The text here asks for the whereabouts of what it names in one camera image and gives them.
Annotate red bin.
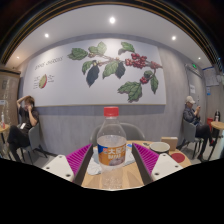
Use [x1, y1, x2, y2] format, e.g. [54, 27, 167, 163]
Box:
[206, 117, 214, 133]

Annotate small cardboard box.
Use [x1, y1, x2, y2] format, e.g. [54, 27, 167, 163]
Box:
[160, 136, 179, 152]

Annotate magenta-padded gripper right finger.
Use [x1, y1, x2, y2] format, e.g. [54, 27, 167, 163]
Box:
[131, 142, 184, 186]

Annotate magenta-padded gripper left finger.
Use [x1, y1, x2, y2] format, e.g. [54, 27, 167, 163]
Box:
[42, 143, 95, 187]

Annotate grey shell chair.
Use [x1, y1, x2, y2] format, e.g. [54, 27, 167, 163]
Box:
[89, 122, 147, 148]

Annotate clear red-capped drink bottle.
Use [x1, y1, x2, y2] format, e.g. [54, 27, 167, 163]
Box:
[96, 106, 128, 191]

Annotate round wooden side table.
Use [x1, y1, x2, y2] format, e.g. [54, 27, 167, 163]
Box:
[208, 120, 224, 161]

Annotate round ceiling lights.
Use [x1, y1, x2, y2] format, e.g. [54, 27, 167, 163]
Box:
[43, 15, 178, 42]

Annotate grey door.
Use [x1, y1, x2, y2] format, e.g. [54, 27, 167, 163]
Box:
[184, 63, 207, 114]

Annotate coffee plant wall mural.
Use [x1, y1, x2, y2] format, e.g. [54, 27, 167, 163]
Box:
[22, 37, 167, 108]

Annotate white notice board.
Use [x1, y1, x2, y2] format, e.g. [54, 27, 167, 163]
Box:
[203, 66, 220, 88]

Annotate person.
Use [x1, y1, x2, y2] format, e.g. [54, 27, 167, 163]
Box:
[7, 95, 40, 154]
[182, 95, 218, 163]

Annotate flat round red coaster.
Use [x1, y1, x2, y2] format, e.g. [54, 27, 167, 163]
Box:
[170, 152, 186, 164]

